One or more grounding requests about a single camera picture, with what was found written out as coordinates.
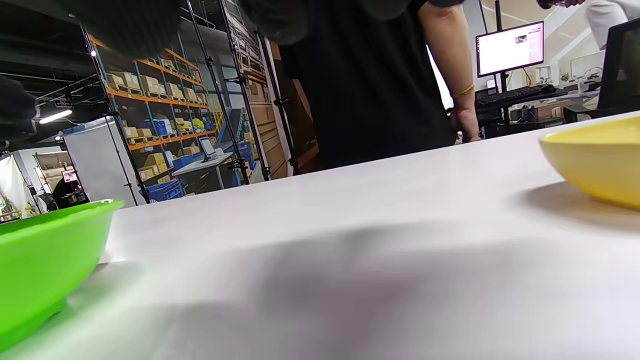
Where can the person's right hand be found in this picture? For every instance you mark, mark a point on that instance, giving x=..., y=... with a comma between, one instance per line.
x=125, y=25

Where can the green bowl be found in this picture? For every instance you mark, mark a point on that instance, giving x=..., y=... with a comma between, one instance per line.
x=40, y=260

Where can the small yellow bowl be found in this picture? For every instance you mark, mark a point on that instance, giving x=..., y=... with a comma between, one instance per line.
x=595, y=160

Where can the warehouse print backdrop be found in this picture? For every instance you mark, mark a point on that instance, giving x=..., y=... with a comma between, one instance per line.
x=165, y=100

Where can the black light stand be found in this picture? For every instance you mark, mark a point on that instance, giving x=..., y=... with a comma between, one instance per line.
x=208, y=61
x=118, y=122
x=281, y=101
x=235, y=80

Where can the white panel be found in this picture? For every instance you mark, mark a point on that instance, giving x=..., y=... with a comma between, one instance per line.
x=100, y=160

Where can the black equipment stand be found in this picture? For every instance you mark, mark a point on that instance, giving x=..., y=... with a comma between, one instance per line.
x=498, y=12

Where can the computer monitor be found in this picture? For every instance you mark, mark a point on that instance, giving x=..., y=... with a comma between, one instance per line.
x=510, y=47

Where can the black keyboard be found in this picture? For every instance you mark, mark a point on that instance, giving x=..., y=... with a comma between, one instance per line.
x=515, y=95

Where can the black office chair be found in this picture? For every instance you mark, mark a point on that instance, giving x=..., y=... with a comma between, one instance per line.
x=620, y=65

